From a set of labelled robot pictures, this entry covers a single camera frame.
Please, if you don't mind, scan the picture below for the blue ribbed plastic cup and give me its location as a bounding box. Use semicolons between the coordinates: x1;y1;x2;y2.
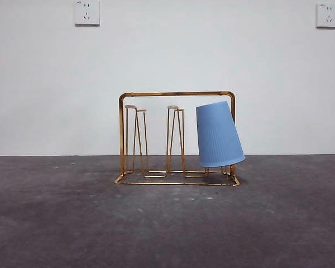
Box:
195;100;246;169

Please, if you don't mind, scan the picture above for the gold wire cup rack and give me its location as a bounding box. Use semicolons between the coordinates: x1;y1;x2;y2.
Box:
114;90;242;186

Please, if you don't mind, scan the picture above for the white wall socket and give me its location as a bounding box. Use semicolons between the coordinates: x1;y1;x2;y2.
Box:
315;2;335;29
74;0;101;27

